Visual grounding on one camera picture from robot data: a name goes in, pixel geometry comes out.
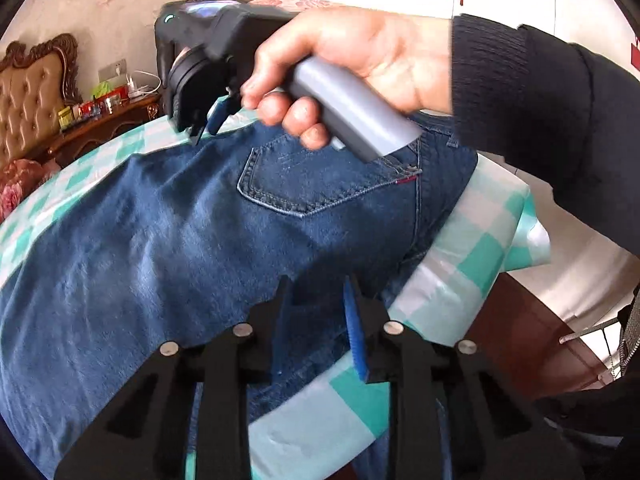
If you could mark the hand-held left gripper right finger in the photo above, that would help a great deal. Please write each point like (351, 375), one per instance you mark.
(356, 340)

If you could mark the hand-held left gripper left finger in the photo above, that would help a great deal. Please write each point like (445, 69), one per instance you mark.
(282, 330)

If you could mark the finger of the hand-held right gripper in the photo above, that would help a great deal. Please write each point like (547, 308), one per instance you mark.
(220, 116)
(189, 127)

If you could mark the blue denim pants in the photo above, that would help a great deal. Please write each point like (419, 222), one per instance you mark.
(175, 240)

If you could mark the person's right forearm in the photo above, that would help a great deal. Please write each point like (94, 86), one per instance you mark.
(550, 110)

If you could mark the person's right hand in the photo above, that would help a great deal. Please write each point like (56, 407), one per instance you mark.
(360, 45)

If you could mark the white power strip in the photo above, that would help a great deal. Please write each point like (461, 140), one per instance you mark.
(142, 91)

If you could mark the brown wooden nightstand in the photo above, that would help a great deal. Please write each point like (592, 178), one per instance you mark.
(100, 127)

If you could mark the large pink pillow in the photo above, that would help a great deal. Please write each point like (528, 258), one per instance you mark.
(310, 2)

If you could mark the green packet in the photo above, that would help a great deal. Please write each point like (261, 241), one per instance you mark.
(102, 90)

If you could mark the yellow box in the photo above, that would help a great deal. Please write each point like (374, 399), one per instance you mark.
(65, 119)

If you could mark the green white checkered cloth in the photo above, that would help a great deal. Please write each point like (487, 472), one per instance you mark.
(480, 240)

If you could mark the tufted wooden headboard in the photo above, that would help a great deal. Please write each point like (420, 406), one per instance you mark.
(30, 95)

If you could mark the red floral pillow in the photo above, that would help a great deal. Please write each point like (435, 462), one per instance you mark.
(22, 185)

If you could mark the wall socket plate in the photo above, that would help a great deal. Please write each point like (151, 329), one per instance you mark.
(112, 71)

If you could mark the red wall decoration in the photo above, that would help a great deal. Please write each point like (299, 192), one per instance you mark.
(636, 52)

